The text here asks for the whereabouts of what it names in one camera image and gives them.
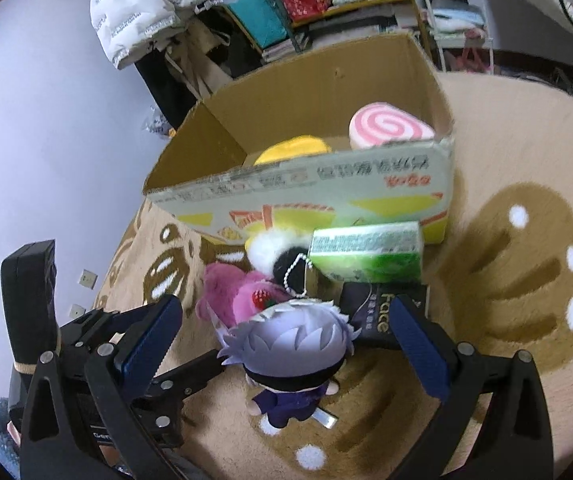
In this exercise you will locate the black coat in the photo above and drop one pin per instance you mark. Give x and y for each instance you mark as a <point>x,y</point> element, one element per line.
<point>166,95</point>

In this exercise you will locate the silver-haired plush doll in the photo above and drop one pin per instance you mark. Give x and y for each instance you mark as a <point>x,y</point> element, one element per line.
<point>286,340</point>

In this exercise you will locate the light blue cloth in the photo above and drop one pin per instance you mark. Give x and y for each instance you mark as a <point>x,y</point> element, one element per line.
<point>456,17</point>

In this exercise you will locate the green pole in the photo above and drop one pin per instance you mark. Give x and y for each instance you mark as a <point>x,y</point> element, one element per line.
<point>281,15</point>

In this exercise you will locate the white puffer jacket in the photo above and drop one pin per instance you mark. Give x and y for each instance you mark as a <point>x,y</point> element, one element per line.
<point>131,10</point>

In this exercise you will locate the pink swirl roll plush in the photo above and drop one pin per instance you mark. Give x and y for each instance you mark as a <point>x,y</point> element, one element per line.
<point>386,127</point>

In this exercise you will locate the stacks of books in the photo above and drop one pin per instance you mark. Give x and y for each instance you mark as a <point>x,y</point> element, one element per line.
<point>346,35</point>

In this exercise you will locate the white trolley cart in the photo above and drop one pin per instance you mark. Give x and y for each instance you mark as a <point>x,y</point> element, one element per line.
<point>426,17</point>

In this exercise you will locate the teal bag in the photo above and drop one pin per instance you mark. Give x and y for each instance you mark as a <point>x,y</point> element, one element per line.
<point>261,20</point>

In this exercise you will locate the yellow plush toy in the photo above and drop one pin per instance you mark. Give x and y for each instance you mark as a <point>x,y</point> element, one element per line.
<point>291,150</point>

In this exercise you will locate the black soft packet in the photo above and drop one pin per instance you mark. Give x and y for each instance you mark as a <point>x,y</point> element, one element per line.
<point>366,310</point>

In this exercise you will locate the white wall socket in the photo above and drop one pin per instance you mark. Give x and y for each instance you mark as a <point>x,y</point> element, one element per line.
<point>77,310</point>
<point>87,278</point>

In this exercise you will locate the pink bear plush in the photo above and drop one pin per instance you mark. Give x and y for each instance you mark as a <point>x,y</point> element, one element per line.
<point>221,295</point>

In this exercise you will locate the beige printed blanket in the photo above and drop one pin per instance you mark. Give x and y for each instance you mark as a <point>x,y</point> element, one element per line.
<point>516,135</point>

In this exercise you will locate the printed cardboard box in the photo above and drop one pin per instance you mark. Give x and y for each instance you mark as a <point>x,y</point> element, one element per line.
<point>316,85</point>

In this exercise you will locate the beige coat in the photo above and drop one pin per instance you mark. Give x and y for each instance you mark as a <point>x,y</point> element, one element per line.
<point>196,60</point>

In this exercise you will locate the white and black plush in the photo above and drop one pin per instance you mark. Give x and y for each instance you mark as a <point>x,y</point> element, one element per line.
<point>266,250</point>

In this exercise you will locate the plastic bag with yellow things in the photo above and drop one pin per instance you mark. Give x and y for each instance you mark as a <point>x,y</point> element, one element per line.
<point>159,122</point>

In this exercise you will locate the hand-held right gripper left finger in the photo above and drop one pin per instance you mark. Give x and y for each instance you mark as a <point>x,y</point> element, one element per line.
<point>151,335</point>

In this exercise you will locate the yellow wooden shelf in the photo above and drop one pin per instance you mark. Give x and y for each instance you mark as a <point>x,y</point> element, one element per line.
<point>346,10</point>

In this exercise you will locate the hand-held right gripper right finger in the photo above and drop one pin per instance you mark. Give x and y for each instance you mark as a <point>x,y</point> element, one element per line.
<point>421,350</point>

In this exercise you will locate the green tissue pack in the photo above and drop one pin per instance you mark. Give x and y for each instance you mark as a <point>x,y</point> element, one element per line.
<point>366,250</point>

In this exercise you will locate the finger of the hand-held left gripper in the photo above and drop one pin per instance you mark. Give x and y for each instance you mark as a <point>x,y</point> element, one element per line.
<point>91,327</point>
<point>191,372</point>

